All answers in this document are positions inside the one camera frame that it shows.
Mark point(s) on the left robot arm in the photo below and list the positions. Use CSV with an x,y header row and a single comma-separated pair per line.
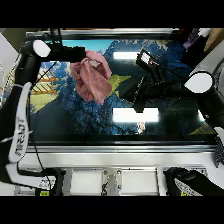
x,y
21,116

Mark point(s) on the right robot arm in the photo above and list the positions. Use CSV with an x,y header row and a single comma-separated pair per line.
x,y
199,82

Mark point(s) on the heap of clothes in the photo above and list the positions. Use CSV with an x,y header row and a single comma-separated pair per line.
x,y
190,41

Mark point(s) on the pink checked shirt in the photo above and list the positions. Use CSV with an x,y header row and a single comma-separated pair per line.
x,y
93,83

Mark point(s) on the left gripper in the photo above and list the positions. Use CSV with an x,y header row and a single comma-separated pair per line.
x,y
73,54

